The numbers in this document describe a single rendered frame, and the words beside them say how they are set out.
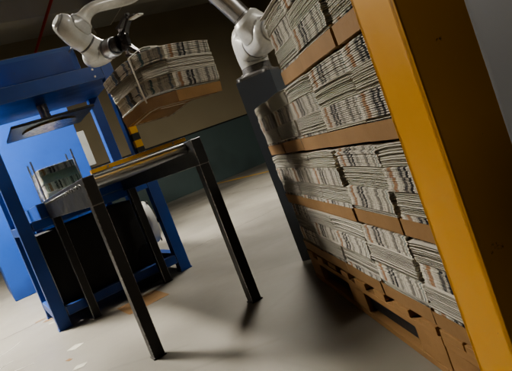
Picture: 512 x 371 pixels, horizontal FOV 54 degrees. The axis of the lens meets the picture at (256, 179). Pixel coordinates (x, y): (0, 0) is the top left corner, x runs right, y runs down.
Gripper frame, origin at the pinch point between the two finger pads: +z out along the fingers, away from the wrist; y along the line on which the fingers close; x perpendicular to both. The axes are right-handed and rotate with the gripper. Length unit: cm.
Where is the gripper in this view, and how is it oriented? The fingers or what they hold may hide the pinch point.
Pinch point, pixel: (145, 30)
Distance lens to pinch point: 227.0
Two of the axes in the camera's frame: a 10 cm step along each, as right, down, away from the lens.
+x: -5.5, 3.0, -7.8
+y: 3.1, 9.4, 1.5
